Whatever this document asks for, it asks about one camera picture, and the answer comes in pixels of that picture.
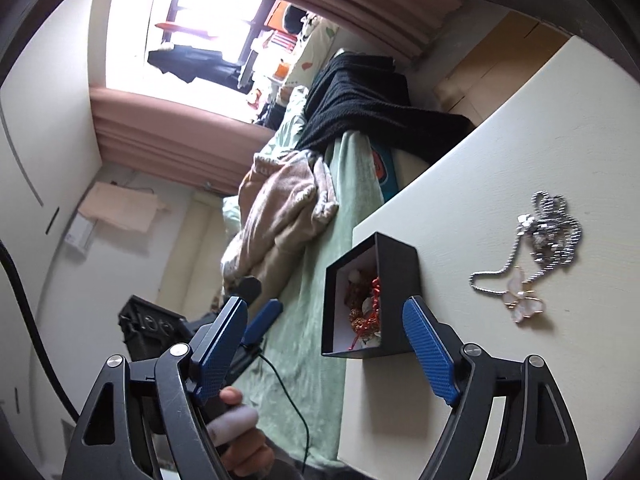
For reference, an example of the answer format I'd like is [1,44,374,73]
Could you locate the black knit blanket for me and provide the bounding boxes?
[295,52,476,166]

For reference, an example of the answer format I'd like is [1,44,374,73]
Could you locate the white wall box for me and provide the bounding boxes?
[65,212,96,253]

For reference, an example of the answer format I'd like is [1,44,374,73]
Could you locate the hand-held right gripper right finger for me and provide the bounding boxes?
[401,296,590,480]

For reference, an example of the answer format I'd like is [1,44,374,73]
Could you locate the red cord bracelet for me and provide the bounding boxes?
[367,277,384,346]

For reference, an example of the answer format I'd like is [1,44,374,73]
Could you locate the window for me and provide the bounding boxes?
[105,0,281,123]

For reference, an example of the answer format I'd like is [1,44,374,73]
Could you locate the hanging dark garment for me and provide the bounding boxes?
[147,45,246,86]

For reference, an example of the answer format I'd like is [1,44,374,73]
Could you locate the thick black cable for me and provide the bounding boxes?
[0,242,81,421]

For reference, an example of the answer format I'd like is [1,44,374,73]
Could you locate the white butterfly pendant necklace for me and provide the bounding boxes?
[469,240,551,329]

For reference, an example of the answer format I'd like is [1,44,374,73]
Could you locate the beige headboard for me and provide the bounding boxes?
[175,195,241,321]

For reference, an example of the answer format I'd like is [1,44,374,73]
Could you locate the brown bead bracelet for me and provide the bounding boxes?
[347,280,376,333]

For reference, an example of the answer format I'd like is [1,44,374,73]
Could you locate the floral print cloth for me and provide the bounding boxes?
[285,15,341,91]

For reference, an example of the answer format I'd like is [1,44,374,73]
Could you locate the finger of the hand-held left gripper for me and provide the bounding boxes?
[240,299,284,349]
[235,275,263,307]

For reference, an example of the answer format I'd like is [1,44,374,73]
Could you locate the silver chain necklace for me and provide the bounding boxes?
[515,191,583,266]

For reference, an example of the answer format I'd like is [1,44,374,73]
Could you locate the black round object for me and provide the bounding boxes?
[280,5,306,36]

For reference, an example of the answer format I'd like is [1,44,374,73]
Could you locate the bed with green sheet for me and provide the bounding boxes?
[220,50,401,471]

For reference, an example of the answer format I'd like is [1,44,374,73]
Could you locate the beige hanging cloth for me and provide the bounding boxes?
[80,182,168,233]

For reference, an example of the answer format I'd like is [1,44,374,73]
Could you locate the beige duvet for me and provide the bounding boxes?
[220,220,321,301]

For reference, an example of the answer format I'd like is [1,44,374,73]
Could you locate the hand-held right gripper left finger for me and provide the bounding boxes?
[61,296,250,480]

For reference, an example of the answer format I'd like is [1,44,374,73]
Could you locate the pink fleece blanket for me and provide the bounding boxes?
[239,150,338,241]

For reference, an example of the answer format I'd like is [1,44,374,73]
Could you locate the orange box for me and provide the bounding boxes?
[265,0,291,28]

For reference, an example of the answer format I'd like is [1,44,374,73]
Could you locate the black square box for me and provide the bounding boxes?
[321,232,421,360]

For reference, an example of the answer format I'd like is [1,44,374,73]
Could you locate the person's left hand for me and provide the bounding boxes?
[207,387,275,480]

